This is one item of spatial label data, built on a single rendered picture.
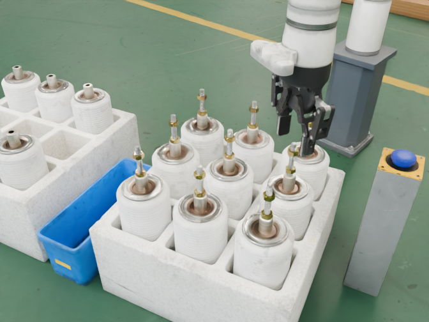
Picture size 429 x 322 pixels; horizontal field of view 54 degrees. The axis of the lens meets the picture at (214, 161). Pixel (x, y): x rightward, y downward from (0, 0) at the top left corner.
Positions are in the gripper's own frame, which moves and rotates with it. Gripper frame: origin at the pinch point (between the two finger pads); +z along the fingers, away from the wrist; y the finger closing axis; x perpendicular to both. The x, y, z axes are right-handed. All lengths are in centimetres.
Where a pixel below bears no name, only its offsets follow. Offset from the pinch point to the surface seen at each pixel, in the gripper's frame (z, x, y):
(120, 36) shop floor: 36, -7, 156
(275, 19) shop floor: 36, -90, 148
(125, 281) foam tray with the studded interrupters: 29.0, 30.6, 6.6
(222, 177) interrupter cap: 10.5, 9.7, 7.2
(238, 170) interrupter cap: 10.6, 5.9, 8.0
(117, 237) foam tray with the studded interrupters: 17.8, 30.5, 7.5
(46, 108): 15, 36, 55
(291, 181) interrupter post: 8.4, 0.2, -1.1
